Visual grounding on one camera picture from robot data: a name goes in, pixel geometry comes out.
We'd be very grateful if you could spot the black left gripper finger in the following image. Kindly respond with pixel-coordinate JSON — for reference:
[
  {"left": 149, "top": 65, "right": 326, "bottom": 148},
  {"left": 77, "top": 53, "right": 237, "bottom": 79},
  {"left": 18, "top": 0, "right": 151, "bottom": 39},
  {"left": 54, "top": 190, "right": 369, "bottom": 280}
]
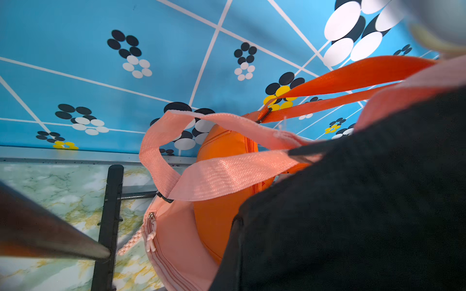
[{"left": 1, "top": 183, "right": 110, "bottom": 260}]

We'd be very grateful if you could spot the black bag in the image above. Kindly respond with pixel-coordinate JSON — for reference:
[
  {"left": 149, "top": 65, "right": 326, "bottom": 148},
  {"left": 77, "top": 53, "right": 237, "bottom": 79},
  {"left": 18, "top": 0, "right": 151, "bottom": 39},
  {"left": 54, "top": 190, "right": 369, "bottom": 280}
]
[{"left": 211, "top": 88, "right": 466, "bottom": 291}]

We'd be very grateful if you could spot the pink bag left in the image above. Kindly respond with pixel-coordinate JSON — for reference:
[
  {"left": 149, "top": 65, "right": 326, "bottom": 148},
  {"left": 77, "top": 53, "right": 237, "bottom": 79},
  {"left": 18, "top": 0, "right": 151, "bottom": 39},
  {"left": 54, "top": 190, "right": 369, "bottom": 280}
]
[{"left": 119, "top": 56, "right": 466, "bottom": 291}]

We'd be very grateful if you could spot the orange bag middle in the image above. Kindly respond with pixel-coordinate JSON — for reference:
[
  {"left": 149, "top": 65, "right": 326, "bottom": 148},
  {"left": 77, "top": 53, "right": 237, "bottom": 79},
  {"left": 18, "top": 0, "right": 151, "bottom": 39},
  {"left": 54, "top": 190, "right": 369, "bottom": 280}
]
[{"left": 189, "top": 56, "right": 434, "bottom": 263}]

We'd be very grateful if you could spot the black clothes rack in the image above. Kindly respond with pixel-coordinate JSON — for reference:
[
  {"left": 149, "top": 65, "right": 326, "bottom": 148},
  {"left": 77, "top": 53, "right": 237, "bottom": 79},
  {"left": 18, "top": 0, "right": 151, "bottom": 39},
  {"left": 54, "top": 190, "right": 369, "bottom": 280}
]
[{"left": 91, "top": 165, "right": 157, "bottom": 291}]

